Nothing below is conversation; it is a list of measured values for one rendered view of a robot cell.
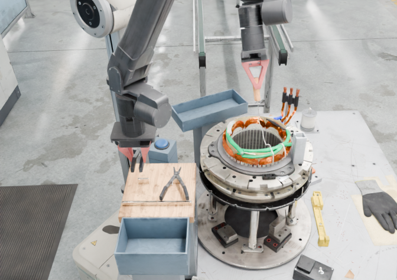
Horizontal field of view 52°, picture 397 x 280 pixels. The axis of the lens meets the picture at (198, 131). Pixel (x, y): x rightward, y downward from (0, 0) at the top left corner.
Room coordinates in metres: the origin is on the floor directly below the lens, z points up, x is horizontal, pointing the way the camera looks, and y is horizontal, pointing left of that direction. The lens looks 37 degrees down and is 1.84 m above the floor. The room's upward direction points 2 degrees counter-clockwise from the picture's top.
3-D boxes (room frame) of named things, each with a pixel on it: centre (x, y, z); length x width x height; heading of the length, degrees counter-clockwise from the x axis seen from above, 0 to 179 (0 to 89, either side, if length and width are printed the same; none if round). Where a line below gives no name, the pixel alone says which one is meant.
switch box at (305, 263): (0.66, -0.31, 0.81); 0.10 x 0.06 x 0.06; 56
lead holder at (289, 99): (0.96, -0.26, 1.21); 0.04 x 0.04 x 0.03; 1
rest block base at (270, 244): (0.78, -0.23, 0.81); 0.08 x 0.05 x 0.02; 133
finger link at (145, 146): (0.75, 0.15, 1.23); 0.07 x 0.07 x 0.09; 87
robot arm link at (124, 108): (0.75, 0.14, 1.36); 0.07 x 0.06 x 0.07; 52
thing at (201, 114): (1.17, -0.04, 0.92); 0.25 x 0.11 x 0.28; 113
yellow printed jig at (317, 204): (0.88, -0.39, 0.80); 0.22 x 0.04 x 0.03; 173
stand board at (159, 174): (0.77, 0.11, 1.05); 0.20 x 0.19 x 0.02; 177
